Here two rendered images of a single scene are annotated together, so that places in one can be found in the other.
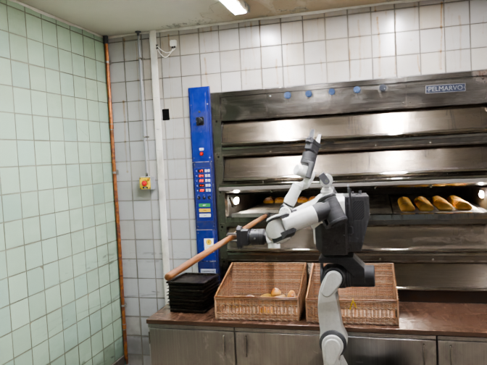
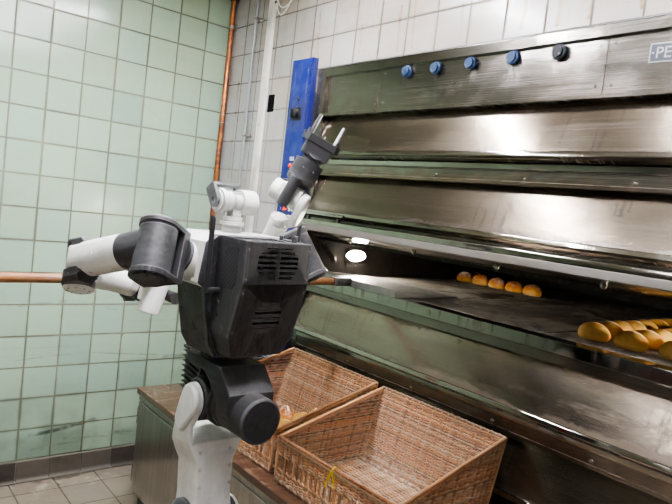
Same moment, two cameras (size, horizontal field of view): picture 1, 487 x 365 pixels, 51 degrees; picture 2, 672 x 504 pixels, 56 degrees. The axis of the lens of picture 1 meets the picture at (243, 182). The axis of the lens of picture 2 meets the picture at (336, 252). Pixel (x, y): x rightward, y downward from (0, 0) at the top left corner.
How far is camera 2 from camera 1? 220 cm
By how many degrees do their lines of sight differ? 35
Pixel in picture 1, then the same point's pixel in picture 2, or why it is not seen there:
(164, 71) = (279, 37)
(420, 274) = (560, 484)
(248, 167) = (340, 196)
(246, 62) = (365, 15)
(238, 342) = not seen: hidden behind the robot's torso
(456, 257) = (643, 477)
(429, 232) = (597, 395)
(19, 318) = not seen: outside the picture
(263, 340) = not seen: hidden behind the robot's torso
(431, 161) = (629, 228)
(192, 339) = (164, 437)
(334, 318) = (191, 477)
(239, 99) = (349, 80)
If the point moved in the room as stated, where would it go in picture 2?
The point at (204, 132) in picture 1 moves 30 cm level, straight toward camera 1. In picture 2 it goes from (298, 132) to (256, 121)
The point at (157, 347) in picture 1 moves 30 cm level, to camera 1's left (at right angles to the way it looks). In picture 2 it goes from (140, 431) to (101, 412)
